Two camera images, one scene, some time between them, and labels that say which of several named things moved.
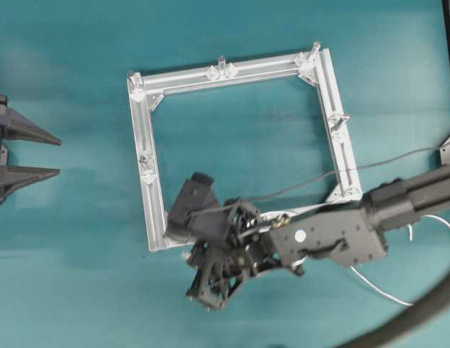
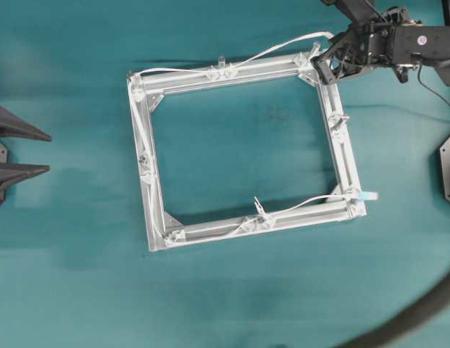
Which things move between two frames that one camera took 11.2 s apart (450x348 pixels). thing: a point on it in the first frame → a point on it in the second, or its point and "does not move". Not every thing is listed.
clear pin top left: [135, 82] does not move
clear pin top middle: [222, 61] does not move
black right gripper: [220, 269] → [349, 52]
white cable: [288, 212] → [134, 77]
